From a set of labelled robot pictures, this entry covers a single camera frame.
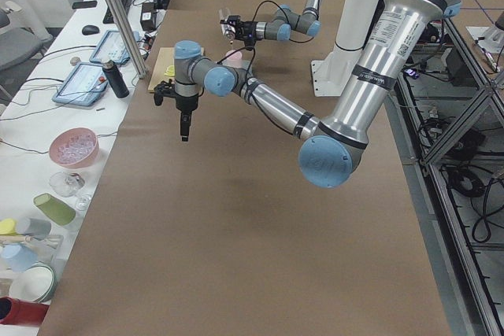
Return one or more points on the silver kitchen scale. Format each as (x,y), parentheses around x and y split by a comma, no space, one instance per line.
(243,64)

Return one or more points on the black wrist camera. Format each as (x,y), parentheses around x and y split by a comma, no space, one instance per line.
(165,89)

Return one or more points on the pink bowl with ice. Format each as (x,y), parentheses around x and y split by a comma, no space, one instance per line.
(75,148)

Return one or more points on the lemon slice by knife blade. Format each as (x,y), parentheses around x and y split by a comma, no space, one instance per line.
(170,71)

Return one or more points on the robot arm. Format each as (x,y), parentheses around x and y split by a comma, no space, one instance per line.
(374,40)
(284,21)

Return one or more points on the aluminium frame post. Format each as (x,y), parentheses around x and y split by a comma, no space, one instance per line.
(123,25)

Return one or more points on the light blue plastic cup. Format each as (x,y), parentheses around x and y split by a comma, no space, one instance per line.
(19,257)

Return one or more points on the black thermos bottle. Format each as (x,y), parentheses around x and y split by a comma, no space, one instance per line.
(114,77)

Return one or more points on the near blue teach pendant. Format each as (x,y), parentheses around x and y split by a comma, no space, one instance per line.
(85,84)

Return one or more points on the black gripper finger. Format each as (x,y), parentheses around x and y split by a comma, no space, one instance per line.
(185,125)
(231,20)
(230,35)

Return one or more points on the grey plastic cup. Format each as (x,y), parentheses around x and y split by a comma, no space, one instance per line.
(34,227)

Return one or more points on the green plastic cup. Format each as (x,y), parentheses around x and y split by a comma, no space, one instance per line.
(55,209)

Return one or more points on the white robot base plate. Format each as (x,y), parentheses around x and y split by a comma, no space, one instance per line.
(329,77)

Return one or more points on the glass sauce bottle metal spout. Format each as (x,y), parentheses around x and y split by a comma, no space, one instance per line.
(227,29)

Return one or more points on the blue teach pendant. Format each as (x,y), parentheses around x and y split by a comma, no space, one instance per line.
(111,45)
(85,84)

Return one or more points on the black smartphone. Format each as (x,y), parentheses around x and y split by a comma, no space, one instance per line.
(84,4)

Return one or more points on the black computer mouse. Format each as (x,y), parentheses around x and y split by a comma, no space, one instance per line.
(90,30)

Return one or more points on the far blue teach pendant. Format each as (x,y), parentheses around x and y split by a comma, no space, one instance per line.
(111,45)

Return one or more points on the clear wine glass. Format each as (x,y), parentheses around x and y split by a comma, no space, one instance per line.
(69,185)

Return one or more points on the yellow plastic cup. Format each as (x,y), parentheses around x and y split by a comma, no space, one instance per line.
(8,227)

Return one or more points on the bamboo cutting board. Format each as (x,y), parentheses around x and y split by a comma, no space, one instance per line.
(164,59)

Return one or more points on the pink plastic cup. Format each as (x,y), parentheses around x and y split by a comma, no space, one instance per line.
(233,58)

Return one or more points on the red cup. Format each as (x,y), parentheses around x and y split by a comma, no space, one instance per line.
(22,313)

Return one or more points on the white green rimmed bowl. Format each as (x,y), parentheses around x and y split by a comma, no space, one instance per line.
(36,284)

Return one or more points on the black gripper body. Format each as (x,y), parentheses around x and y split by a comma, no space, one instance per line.
(184,104)
(246,29)

